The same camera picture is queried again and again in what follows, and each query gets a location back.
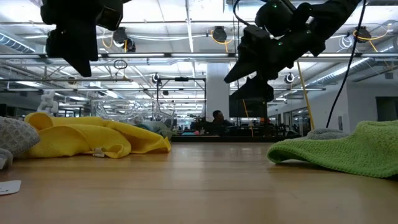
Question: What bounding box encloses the yellow cable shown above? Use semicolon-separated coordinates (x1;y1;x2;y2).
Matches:
296;60;316;131

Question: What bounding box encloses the grey waffle-weave towel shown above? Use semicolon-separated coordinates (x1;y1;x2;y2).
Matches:
0;116;41;196

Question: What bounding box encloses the person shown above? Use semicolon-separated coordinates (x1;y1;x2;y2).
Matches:
210;110;233;135

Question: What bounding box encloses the pale green teal-edged towel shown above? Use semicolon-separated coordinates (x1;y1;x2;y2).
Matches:
146;121;174;140

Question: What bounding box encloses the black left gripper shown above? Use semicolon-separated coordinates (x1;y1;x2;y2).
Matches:
40;0;105;78

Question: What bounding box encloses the black metal table frame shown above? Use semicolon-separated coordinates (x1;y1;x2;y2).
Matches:
170;134;304;144

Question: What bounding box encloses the white robot figure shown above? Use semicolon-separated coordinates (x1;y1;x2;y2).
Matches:
36;90;60;115

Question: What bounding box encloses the bright green microfiber towel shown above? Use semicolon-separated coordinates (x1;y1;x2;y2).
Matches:
266;119;398;179

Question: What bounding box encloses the clear plastic bin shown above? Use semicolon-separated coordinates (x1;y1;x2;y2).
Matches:
90;98;175;139

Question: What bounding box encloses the yellow microfiber towel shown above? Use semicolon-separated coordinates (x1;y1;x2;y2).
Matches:
24;111;172;159

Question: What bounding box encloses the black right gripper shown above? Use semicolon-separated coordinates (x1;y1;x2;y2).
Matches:
223;0;315;103

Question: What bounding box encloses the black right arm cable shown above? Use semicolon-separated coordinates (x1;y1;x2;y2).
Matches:
325;0;368;129

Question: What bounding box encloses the white pillar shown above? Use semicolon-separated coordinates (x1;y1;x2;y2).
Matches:
206;63;231;122

